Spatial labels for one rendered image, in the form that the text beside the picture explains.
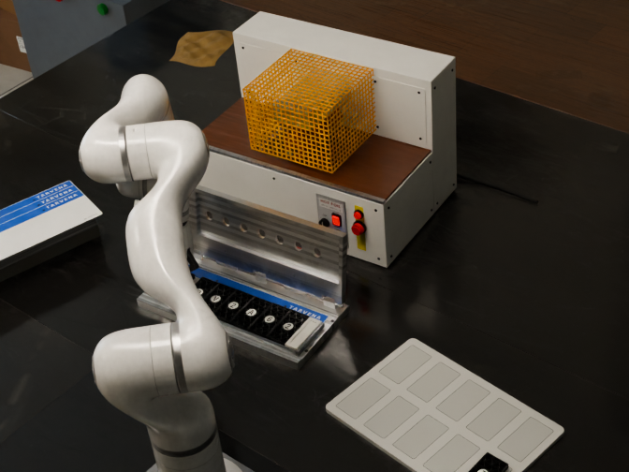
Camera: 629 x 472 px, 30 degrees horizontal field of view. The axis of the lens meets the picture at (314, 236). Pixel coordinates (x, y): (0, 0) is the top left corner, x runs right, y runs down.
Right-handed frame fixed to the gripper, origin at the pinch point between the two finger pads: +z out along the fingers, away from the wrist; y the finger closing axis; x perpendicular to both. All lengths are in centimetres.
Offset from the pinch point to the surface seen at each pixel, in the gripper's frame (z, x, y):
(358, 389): 5, -6, 53
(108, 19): 2, 138, -142
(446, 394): 4, 1, 70
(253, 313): 1.2, 0.4, 22.3
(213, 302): 1.6, -0.7, 12.3
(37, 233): -4.2, -7.4, -34.2
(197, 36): -17, 98, -69
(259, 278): -0.7, 10.8, 16.7
